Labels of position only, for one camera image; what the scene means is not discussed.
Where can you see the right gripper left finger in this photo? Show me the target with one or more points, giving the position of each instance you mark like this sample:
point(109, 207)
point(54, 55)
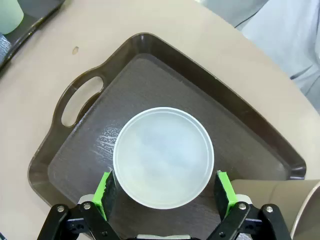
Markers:
point(107, 200)

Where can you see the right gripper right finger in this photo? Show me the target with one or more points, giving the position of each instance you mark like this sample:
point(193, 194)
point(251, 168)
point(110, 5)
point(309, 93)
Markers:
point(225, 197)

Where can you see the brown tall cup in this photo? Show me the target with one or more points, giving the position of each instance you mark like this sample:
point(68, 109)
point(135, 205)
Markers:
point(275, 192)

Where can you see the off-white plastic bowl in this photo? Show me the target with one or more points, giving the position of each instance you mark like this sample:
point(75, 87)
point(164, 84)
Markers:
point(162, 157)

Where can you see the light green tall cup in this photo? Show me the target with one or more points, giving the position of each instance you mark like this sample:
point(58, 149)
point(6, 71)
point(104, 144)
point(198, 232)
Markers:
point(10, 15)

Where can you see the person in white hoodie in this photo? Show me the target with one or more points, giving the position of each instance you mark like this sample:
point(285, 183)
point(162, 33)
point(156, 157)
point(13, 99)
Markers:
point(287, 37)

